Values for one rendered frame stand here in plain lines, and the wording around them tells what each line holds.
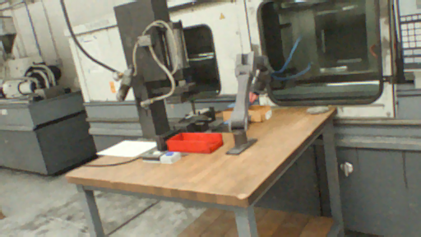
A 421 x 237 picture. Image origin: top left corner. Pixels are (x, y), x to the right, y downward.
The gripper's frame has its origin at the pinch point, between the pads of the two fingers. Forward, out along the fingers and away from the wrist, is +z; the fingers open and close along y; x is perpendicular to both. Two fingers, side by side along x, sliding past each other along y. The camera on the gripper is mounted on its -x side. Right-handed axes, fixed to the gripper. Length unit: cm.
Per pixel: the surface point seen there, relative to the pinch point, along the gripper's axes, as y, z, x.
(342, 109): -43, -13, -25
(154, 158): 10, 16, 68
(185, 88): 25.4, -3.6, 32.6
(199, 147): -3, 7, 54
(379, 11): -35, -66, -23
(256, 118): -8.3, 4.6, 6.0
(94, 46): 171, 51, -42
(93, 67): 169, 71, -43
